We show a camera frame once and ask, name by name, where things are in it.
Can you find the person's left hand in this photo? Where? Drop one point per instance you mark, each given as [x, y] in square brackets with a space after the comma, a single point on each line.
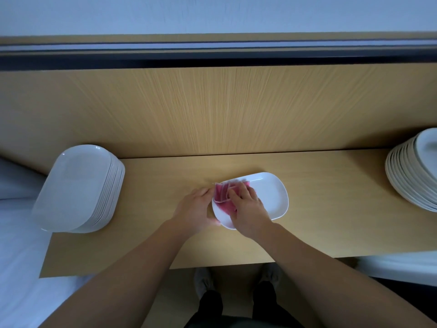
[192, 213]

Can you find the person's right hand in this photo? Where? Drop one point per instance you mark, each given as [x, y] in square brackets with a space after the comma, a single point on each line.
[251, 216]

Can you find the white glossy rectangular plate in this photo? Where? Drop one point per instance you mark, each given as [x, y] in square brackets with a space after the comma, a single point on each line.
[270, 194]

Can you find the pink cleaning cloth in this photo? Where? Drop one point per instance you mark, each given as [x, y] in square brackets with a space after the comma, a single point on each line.
[220, 194]

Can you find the pile of white oblong plates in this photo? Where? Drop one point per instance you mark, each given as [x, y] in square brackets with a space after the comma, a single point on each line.
[72, 188]

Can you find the stack of white round plates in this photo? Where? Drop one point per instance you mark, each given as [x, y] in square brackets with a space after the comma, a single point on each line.
[418, 167]

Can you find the person's left forearm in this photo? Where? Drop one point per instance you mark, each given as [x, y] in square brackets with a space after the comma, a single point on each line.
[109, 287]

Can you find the person's right forearm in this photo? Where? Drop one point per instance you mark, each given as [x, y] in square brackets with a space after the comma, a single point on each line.
[348, 283]

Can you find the white bed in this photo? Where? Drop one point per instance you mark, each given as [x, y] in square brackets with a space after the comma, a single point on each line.
[20, 266]

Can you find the black wall rail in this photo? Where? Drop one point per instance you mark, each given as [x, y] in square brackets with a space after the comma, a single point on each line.
[205, 58]

